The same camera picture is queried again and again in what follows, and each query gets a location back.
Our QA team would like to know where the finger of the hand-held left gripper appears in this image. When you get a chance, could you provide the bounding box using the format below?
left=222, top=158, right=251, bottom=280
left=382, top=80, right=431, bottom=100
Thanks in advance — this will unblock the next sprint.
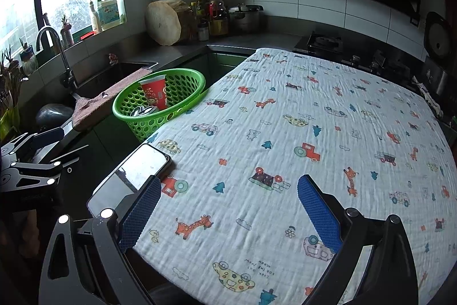
left=0, top=127, right=65, bottom=163
left=0, top=145, right=90, bottom=188

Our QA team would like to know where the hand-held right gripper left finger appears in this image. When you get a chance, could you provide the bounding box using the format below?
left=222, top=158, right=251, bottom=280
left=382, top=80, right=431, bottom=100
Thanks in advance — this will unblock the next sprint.
left=39, top=176, right=162, bottom=305

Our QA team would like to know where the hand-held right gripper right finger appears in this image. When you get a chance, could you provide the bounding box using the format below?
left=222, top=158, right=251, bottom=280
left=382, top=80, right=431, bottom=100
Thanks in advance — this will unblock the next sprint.
left=297, top=174, right=418, bottom=305

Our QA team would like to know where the red printed paper cup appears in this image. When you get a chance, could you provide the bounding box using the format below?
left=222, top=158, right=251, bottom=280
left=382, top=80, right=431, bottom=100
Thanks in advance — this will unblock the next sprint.
left=139, top=74, right=168, bottom=111

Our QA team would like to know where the green plastic basket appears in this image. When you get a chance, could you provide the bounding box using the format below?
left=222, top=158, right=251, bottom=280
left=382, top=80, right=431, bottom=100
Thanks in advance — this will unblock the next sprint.
left=112, top=68, right=207, bottom=143

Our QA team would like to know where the dark round bowl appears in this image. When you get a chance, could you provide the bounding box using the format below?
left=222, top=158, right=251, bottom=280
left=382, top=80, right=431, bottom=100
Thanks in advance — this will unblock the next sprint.
left=36, top=104, right=75, bottom=129

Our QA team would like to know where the black smartphone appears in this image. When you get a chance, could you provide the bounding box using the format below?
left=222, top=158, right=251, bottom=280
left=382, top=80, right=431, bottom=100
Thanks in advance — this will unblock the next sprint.
left=87, top=143, right=175, bottom=218

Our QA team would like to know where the pink towel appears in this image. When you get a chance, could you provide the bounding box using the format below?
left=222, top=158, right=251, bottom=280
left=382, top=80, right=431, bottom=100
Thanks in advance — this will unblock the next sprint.
left=71, top=67, right=154, bottom=132

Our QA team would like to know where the curved steel faucet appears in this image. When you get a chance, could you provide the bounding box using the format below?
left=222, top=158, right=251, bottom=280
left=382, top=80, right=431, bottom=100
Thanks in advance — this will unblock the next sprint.
left=36, top=26, right=77, bottom=91

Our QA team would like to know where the small potted plant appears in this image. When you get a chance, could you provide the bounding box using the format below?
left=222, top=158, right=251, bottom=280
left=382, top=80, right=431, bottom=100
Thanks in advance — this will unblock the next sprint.
left=19, top=39, right=38, bottom=75
left=59, top=15, right=74, bottom=47

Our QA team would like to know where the steel kitchen sink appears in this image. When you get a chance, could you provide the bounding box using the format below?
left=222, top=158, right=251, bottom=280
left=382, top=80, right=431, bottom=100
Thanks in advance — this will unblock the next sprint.
left=69, top=60, right=159, bottom=102

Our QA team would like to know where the printed white blanket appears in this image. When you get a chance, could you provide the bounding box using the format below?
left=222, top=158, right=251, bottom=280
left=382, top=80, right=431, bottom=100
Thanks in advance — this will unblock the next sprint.
left=134, top=48, right=457, bottom=305

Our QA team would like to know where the small white dish soap bottle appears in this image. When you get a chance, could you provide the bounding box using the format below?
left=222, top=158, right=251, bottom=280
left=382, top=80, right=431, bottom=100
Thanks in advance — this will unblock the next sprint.
left=89, top=0, right=102, bottom=35

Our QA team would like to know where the large white detergent jug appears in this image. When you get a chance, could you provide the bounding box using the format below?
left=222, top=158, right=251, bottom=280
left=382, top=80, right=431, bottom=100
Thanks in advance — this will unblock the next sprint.
left=97, top=0, right=119, bottom=31

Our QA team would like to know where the black gas stove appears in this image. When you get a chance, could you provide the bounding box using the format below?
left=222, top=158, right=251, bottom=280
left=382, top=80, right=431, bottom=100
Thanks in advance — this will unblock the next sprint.
left=293, top=31, right=425, bottom=87

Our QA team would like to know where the white crumpled rag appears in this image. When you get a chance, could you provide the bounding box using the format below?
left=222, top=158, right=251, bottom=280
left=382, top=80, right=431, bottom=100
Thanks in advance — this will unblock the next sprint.
left=412, top=76, right=445, bottom=118

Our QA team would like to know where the round wooden chopping block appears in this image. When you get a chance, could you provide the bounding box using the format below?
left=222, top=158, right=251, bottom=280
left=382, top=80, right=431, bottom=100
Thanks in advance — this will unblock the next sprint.
left=145, top=0, right=190, bottom=46

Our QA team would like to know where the small white-lidded jar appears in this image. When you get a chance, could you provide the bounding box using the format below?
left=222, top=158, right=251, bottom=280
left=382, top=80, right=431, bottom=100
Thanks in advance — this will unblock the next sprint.
left=197, top=20, right=210, bottom=42

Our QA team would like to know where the dark sauce bottle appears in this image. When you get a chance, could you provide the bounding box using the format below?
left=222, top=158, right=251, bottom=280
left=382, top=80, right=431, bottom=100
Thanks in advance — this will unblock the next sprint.
left=189, top=0, right=204, bottom=27

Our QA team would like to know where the steel cooking pot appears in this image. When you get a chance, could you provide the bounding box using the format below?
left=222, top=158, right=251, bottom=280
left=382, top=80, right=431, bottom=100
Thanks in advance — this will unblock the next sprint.
left=228, top=4, right=265, bottom=34

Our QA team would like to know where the large cooking oil bottle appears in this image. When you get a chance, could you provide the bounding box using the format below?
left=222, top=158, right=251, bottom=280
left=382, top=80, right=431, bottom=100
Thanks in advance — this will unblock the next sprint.
left=208, top=0, right=229, bottom=37

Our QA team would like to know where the black rice cooker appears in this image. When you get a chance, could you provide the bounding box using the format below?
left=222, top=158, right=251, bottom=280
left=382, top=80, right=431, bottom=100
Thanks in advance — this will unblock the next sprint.
left=423, top=11, right=457, bottom=95

